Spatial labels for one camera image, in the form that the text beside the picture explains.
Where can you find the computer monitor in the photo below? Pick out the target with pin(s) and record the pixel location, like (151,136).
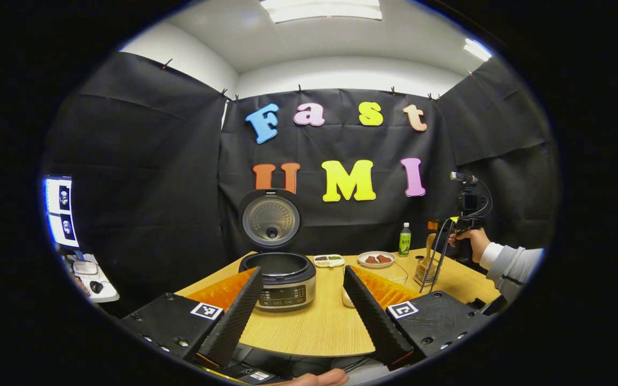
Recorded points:
(59,214)

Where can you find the large ceiling light panel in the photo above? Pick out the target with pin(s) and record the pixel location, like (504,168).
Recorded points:
(319,10)

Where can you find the small white divided dish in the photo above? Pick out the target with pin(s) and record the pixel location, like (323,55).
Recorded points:
(329,261)

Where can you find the small ceiling light panel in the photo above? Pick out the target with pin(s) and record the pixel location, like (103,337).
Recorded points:
(478,49)

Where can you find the black backdrop cloth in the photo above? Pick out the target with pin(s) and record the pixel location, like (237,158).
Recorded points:
(153,187)

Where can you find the black box white label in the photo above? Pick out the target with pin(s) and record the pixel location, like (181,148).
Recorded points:
(250,372)

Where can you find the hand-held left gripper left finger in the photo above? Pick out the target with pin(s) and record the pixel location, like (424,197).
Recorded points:
(234,316)

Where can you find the wooden spoon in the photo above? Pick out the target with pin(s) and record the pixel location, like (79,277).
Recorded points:
(428,246)

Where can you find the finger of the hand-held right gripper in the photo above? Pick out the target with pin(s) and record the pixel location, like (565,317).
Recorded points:
(443,257)
(432,257)

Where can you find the white round plate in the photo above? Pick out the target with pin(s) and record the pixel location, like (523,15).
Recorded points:
(376,265)

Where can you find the black computer mouse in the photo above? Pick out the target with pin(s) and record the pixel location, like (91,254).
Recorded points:
(96,287)

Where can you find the clear box of white rice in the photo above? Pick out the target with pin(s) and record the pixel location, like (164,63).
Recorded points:
(392,273)

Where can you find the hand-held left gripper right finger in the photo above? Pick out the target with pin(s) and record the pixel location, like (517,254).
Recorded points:
(373,321)

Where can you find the dark grey rice cooker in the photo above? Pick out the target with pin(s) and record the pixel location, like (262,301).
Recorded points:
(287,284)

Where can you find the green tea bottle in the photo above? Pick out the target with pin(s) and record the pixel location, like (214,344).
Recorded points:
(404,244)

